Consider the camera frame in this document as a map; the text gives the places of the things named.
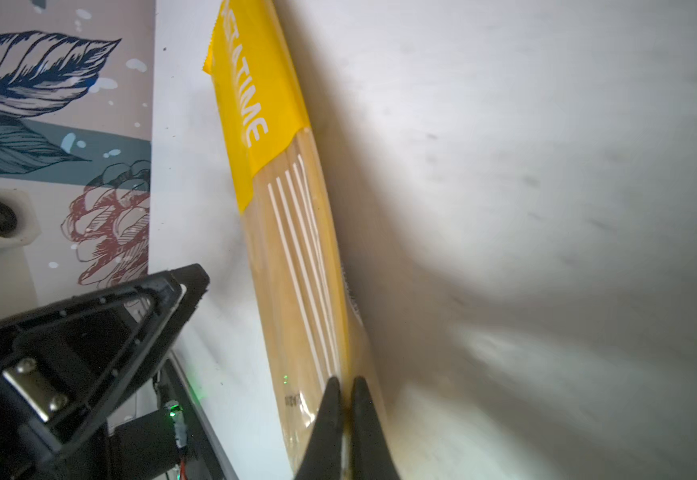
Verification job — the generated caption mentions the yellow pasta bag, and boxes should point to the yellow pasta bag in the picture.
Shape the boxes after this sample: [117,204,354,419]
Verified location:
[204,1,378,470]

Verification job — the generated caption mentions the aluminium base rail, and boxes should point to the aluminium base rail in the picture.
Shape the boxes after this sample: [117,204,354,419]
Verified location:
[152,356,238,479]

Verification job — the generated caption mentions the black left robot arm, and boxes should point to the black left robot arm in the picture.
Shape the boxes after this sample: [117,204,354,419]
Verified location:
[0,264,210,479]

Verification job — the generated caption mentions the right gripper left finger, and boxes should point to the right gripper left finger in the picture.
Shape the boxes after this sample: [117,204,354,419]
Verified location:
[294,377,344,480]

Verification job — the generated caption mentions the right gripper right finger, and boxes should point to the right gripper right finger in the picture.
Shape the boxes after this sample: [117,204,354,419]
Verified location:
[351,377,401,480]

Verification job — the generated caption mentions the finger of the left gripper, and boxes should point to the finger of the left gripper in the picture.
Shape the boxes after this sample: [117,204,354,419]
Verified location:
[170,263,210,336]
[0,281,182,479]

